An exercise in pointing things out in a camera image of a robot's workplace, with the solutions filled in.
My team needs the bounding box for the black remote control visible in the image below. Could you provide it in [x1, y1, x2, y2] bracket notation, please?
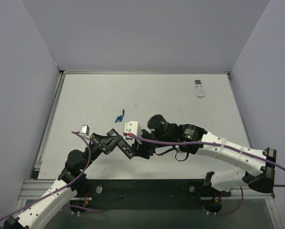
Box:
[117, 139, 135, 159]

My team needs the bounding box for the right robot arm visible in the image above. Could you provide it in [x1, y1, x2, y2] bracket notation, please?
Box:
[124, 114, 276, 193]

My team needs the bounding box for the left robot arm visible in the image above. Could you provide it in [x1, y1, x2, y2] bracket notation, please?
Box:
[3, 131, 126, 229]

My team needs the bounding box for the white remote control far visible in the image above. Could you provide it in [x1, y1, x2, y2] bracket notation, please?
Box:
[194, 79, 205, 98]

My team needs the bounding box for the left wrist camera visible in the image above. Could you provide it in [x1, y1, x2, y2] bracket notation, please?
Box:
[79, 125, 90, 138]

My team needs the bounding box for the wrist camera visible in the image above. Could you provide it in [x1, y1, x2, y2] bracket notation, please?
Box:
[123, 121, 142, 140]
[79, 125, 90, 138]

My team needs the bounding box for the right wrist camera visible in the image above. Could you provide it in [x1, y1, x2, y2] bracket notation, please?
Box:
[123, 121, 142, 140]

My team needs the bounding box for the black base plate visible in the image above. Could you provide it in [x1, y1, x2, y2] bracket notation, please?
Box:
[69, 179, 230, 213]

